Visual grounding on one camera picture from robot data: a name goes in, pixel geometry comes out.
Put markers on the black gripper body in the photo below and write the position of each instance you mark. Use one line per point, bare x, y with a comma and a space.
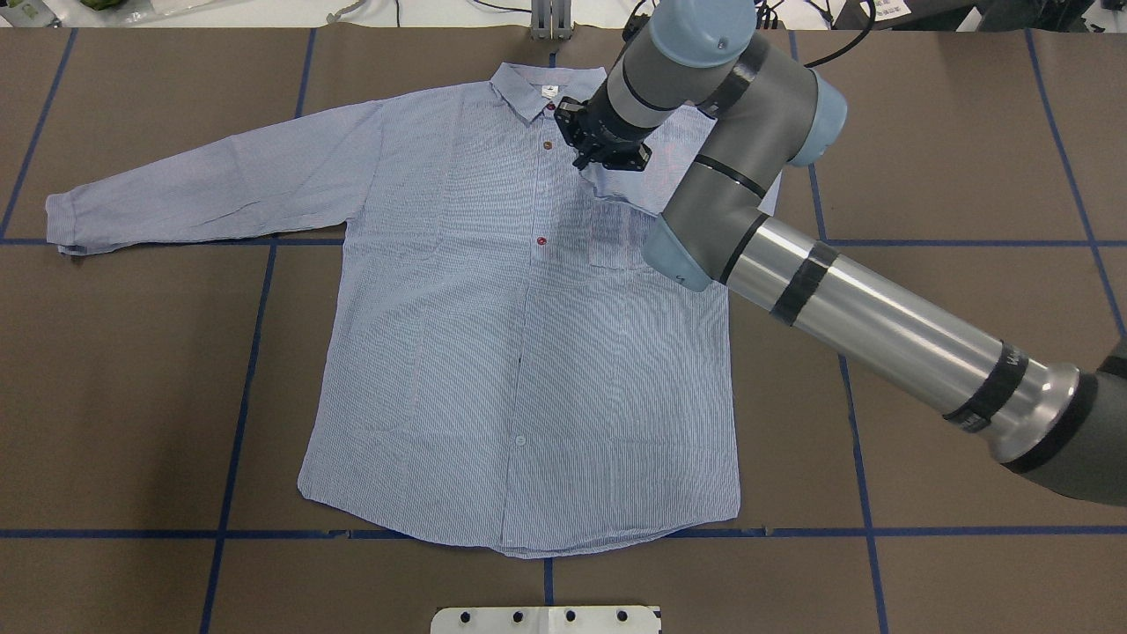
607, 124

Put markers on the light blue striped shirt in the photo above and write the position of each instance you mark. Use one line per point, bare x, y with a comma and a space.
505, 371

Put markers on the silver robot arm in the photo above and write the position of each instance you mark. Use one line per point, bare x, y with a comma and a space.
1056, 425

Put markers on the aluminium frame post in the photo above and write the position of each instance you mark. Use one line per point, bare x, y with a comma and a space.
551, 20

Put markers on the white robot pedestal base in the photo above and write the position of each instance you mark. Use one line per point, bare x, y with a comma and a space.
549, 619

